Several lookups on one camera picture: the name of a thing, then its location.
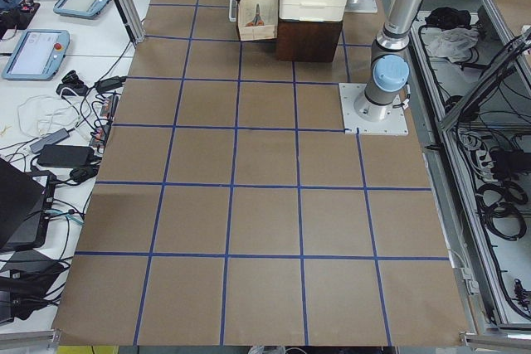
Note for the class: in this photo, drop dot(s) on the teach pendant near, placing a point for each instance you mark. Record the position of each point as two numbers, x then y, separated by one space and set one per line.
37 56

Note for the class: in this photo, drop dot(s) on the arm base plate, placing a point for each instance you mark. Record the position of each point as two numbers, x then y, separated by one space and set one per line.
362 117
361 6

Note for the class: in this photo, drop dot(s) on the dark wooden drawer cabinet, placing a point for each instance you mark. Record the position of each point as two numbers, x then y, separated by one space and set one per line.
302 41

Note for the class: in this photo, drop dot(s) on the wooden drawer with white handle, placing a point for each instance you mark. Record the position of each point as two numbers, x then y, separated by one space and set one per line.
241 12

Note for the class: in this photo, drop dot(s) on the black laptop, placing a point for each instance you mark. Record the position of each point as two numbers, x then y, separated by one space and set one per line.
26 198

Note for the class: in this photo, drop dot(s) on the white cloth rag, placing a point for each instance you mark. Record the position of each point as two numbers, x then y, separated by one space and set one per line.
455 44

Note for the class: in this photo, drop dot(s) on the black power adapter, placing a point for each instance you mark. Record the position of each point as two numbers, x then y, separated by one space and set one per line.
65 156

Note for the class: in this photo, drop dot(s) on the grey orange scissors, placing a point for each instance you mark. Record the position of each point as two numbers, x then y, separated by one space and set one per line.
257 20

